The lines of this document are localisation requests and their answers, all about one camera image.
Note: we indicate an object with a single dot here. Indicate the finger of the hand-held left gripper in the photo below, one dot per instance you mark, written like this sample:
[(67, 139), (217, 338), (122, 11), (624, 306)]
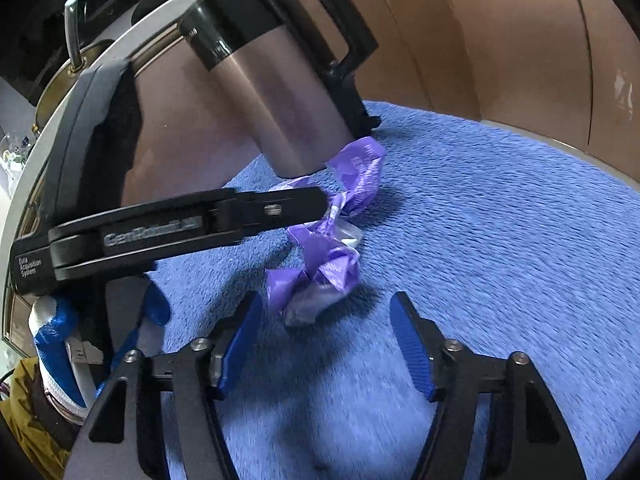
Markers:
[(280, 207)]

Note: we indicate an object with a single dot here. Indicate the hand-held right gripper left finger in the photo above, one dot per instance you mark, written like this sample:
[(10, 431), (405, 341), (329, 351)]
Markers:
[(240, 345)]

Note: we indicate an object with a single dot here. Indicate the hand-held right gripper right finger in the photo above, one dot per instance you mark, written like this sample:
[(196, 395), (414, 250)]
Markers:
[(412, 345)]

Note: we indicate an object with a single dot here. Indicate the person's left forearm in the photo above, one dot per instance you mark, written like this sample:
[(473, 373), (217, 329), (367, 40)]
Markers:
[(25, 410)]

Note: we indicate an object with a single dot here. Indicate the purple plastic wrapper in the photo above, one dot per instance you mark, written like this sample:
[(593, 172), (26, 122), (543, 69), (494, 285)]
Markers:
[(360, 170), (325, 260)]

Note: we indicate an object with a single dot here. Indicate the blue towel cloth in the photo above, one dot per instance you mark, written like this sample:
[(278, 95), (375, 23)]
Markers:
[(475, 210)]

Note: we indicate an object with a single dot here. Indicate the brown kitchen cabinet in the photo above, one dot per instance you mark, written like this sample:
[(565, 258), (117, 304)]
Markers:
[(500, 35)]

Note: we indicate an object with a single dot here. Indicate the person's left hand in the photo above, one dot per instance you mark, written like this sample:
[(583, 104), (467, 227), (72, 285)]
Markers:
[(52, 340)]

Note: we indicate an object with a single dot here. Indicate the steel electric kettle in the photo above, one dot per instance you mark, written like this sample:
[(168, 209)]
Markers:
[(280, 85)]

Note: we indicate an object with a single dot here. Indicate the clear glass container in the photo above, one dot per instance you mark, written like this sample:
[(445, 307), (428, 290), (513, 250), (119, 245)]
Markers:
[(12, 152)]

